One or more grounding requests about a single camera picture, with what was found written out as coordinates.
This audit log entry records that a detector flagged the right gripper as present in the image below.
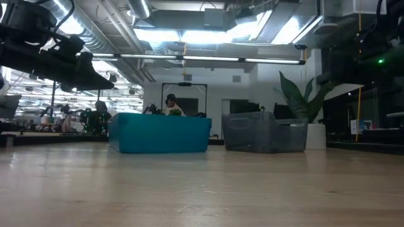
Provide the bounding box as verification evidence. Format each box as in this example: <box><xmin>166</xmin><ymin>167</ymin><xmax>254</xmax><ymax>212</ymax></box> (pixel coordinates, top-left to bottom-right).
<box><xmin>317</xmin><ymin>47</ymin><xmax>379</xmax><ymax>86</ymax></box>

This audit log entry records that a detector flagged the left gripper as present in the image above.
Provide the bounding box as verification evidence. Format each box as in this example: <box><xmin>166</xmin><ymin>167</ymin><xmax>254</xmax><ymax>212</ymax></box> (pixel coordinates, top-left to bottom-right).
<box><xmin>0</xmin><ymin>25</ymin><xmax>115</xmax><ymax>92</ymax></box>

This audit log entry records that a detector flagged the green leafy plant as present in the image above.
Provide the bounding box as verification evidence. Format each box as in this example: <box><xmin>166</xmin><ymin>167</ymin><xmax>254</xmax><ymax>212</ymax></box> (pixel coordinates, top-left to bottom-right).
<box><xmin>278</xmin><ymin>71</ymin><xmax>336</xmax><ymax>124</ymax></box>

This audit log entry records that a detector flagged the person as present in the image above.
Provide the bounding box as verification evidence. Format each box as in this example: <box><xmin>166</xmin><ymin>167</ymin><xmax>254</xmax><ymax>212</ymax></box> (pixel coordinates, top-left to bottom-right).
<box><xmin>162</xmin><ymin>93</ymin><xmax>187</xmax><ymax>117</ymax></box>
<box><xmin>83</xmin><ymin>100</ymin><xmax>112</xmax><ymax>134</ymax></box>

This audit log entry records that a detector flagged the white and blue box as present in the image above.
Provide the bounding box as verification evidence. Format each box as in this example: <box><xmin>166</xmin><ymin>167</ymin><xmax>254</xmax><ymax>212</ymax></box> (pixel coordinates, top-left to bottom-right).
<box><xmin>350</xmin><ymin>119</ymin><xmax>373</xmax><ymax>136</ymax></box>

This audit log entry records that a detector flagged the black monitor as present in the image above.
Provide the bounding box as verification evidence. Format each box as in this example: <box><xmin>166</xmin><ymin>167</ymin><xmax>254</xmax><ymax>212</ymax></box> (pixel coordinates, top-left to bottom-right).
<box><xmin>273</xmin><ymin>103</ymin><xmax>299</xmax><ymax>120</ymax></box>

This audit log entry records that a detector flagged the white plant pot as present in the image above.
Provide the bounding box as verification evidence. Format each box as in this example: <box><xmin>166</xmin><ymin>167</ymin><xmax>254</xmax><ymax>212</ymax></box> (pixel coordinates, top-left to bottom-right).
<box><xmin>305</xmin><ymin>122</ymin><xmax>328</xmax><ymax>151</ymax></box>

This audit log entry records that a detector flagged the dark computer monitor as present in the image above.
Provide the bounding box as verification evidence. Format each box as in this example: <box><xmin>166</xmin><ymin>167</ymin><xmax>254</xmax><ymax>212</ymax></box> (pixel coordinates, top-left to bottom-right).
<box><xmin>0</xmin><ymin>94</ymin><xmax>22</xmax><ymax>120</ymax></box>

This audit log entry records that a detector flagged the blue plastic bin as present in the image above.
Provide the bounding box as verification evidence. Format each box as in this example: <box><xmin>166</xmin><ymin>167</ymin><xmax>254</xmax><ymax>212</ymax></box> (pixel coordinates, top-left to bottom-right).
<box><xmin>108</xmin><ymin>112</ymin><xmax>213</xmax><ymax>154</ymax></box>

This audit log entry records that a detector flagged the grey plastic bin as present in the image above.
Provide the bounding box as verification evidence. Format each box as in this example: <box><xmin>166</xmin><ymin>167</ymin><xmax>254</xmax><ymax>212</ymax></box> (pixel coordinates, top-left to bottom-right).
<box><xmin>222</xmin><ymin>110</ymin><xmax>309</xmax><ymax>154</ymax></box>

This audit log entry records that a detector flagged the long LED light bar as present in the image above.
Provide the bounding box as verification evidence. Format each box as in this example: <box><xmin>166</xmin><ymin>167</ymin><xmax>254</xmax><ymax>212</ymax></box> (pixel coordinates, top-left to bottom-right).
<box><xmin>75</xmin><ymin>52</ymin><xmax>306</xmax><ymax>66</ymax></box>

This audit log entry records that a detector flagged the black metal station frame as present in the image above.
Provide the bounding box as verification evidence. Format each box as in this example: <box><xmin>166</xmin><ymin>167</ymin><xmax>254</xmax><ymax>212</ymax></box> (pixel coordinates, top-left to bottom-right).
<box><xmin>49</xmin><ymin>80</ymin><xmax>102</xmax><ymax>118</ymax></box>
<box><xmin>160</xmin><ymin>82</ymin><xmax>208</xmax><ymax>114</ymax></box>

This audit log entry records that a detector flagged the black left camera cable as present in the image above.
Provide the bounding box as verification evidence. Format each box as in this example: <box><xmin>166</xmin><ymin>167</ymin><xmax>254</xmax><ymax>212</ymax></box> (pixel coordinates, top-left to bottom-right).
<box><xmin>52</xmin><ymin>0</ymin><xmax>76</xmax><ymax>34</ymax></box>

